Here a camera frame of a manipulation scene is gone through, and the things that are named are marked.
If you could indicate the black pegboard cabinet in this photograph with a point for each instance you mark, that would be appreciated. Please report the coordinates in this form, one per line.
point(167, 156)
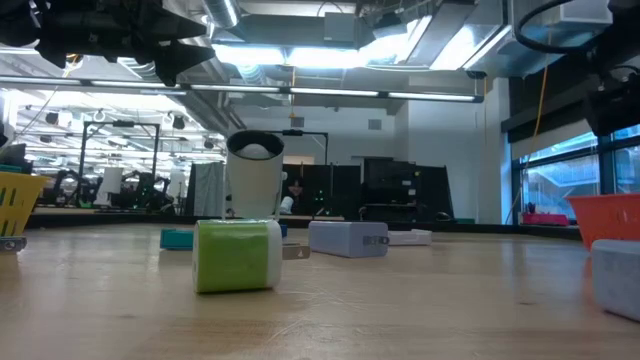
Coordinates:
point(425, 190)

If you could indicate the black aluminium table frame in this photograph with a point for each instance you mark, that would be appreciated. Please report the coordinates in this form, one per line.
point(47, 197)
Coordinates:
point(500, 228)

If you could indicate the orange plastic basket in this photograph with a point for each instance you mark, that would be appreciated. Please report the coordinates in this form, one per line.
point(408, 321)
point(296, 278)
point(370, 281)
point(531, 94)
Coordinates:
point(607, 220)

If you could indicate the black background rig frame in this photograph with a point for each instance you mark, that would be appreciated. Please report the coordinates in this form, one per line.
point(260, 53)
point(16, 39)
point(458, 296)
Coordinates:
point(122, 123)

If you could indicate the silver air duct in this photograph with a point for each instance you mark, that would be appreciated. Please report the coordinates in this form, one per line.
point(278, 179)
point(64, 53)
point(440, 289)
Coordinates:
point(222, 12)

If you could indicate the grey fabric cover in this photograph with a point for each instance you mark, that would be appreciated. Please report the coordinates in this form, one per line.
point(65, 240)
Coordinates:
point(207, 190)

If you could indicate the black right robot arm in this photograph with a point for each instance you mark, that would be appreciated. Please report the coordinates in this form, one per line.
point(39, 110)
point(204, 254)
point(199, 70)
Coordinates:
point(625, 25)

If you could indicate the green white wall charger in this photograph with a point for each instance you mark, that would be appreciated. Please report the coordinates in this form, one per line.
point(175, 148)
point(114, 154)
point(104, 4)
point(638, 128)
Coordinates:
point(232, 256)

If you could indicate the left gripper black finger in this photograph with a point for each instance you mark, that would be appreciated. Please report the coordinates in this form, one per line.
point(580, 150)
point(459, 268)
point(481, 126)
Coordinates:
point(180, 31)
point(175, 57)

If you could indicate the white panel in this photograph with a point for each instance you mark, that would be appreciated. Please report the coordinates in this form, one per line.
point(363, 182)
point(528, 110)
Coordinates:
point(112, 180)

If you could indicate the grey junction box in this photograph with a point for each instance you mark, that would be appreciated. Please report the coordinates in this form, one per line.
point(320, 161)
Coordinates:
point(340, 27)

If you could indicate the white cylinder lamp black rim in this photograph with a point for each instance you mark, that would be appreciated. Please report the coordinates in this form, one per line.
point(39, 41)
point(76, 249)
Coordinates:
point(255, 185)

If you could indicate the white roll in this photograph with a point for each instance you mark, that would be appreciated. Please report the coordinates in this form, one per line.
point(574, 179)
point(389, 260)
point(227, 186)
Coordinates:
point(286, 205)

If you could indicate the long ceiling light strip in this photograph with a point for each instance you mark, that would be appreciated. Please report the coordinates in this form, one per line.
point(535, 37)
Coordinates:
point(330, 92)

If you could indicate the yellow plastic basket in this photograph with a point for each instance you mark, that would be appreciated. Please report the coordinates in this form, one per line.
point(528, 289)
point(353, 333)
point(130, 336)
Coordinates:
point(17, 205)

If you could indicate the black partition panel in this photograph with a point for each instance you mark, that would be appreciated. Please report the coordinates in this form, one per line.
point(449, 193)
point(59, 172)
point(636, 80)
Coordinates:
point(340, 190)

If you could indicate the teal digital display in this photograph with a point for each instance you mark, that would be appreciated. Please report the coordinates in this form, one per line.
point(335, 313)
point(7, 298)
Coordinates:
point(176, 239)

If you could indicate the red storage bin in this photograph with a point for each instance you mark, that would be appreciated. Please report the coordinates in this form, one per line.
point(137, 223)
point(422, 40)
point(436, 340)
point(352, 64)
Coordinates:
point(545, 219)

